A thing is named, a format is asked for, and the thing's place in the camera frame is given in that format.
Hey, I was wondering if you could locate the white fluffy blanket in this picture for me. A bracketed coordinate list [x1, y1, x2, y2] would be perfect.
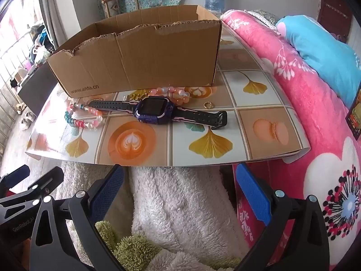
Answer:
[55, 162, 251, 271]

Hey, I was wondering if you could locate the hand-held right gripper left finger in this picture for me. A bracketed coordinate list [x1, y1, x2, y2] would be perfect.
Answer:
[30, 164, 126, 271]

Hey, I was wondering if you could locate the multicolour bead bracelet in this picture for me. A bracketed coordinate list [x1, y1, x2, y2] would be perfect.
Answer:
[64, 103, 103, 132]

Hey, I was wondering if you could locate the dark brown door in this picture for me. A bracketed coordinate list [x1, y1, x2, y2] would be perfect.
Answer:
[317, 0, 354, 44]

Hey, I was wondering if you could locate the brown cardboard box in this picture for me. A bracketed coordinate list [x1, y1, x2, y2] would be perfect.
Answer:
[46, 5, 222, 98]

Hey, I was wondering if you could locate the black wrist watch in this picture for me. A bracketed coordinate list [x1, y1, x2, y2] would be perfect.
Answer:
[88, 96, 228, 129]

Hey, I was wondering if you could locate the blue pillow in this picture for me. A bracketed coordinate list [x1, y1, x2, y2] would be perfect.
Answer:
[276, 15, 361, 106]

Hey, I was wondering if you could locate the wooden chair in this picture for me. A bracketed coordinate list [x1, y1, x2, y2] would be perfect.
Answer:
[101, 0, 140, 20]

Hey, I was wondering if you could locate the green fluffy cloth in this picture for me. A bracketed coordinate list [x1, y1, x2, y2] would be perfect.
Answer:
[94, 221, 234, 271]

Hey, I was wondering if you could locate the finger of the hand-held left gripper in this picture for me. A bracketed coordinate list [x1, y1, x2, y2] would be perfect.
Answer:
[0, 166, 64, 218]
[0, 165, 30, 192]

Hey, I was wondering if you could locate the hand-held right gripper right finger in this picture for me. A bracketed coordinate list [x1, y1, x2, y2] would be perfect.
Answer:
[235, 163, 330, 271]

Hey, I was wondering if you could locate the pink bead bracelet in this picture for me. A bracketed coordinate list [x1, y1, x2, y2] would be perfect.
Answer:
[149, 86, 191, 105]

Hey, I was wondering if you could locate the black cabinet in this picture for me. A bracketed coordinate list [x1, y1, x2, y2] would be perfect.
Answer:
[17, 65, 58, 117]

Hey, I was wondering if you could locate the pink floral blanket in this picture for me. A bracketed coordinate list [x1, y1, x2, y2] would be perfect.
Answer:
[220, 9, 361, 249]

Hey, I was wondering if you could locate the grey knit cloth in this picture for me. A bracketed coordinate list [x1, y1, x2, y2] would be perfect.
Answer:
[245, 9, 278, 30]

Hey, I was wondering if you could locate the white metal railing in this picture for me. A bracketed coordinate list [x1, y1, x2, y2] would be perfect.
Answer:
[0, 28, 37, 110]

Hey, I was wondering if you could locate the pile of clothes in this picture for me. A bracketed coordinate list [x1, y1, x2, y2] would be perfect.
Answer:
[28, 25, 55, 63]

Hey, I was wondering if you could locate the dark printed packet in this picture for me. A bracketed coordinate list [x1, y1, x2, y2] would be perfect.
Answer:
[345, 90, 361, 142]

